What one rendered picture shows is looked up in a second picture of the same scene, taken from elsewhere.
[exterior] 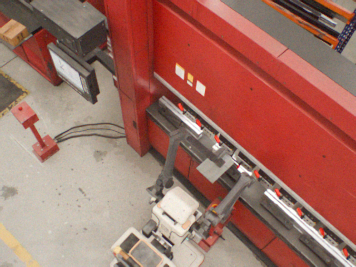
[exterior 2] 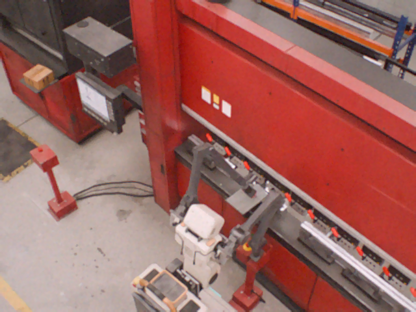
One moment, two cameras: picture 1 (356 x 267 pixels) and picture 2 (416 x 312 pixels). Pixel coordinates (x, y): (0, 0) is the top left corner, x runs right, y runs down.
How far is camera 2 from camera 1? 109 cm
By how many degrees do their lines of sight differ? 15
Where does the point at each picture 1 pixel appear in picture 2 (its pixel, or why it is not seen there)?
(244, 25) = (257, 30)
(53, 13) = (84, 37)
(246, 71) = (263, 75)
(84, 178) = (104, 237)
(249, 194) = (285, 229)
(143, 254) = (165, 285)
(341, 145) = (352, 130)
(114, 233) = not seen: hidden behind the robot
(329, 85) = (331, 70)
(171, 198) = (194, 210)
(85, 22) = (114, 44)
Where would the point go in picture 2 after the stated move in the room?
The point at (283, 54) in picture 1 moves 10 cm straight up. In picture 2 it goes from (291, 49) to (293, 34)
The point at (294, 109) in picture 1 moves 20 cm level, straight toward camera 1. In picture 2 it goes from (308, 104) to (292, 123)
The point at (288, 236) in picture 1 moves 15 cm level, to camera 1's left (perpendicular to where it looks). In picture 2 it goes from (329, 271) to (307, 270)
